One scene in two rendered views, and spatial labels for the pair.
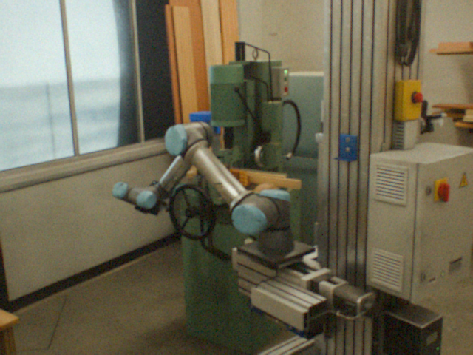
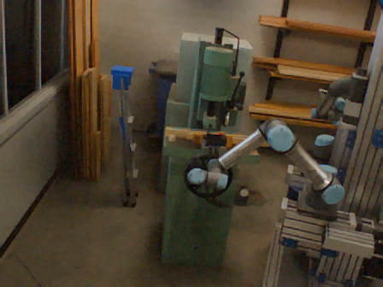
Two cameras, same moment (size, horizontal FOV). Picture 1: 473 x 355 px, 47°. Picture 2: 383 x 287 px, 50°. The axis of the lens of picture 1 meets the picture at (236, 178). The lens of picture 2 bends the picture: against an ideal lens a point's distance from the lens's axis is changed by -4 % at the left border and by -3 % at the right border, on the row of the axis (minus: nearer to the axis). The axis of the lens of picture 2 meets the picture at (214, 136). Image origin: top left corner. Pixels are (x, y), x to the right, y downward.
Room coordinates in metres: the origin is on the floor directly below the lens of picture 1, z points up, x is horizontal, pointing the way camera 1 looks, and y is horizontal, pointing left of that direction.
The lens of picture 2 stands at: (0.87, 1.69, 1.93)
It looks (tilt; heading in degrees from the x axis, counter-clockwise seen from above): 21 degrees down; 319
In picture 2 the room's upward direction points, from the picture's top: 8 degrees clockwise
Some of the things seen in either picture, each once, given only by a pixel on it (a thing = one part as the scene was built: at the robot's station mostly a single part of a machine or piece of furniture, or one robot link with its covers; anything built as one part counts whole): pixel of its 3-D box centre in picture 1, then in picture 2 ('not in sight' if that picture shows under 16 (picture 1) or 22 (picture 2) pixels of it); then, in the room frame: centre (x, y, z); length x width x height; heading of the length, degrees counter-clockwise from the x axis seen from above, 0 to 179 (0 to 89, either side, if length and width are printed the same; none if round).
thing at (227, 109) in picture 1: (227, 95); (215, 73); (2.83, 0.04, 1.35); 0.18 x 0.18 x 0.31
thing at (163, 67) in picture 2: not in sight; (175, 107); (4.53, -0.87, 0.48); 0.64 x 0.54 x 0.97; 56
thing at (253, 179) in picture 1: (252, 178); (228, 139); (2.75, -0.08, 0.92); 0.55 x 0.02 x 0.04; 57
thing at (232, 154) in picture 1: (230, 155); (209, 121); (2.84, 0.03, 1.03); 0.14 x 0.07 x 0.09; 147
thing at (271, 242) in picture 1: (275, 234); (319, 196); (2.01, -0.15, 0.87); 0.15 x 0.15 x 0.10
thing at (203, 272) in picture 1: (243, 266); (196, 202); (2.93, -0.03, 0.36); 0.58 x 0.45 x 0.71; 147
